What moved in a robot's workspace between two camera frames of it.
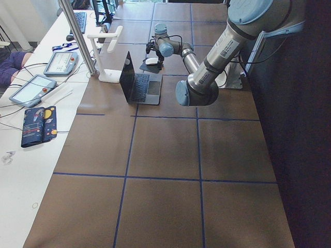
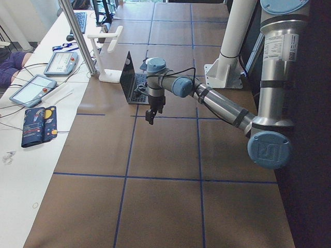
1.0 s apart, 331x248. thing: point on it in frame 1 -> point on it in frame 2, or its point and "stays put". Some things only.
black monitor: [102, 12] stays put
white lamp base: [107, 76] stays put
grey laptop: [140, 88] stays put
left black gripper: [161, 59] -> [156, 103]
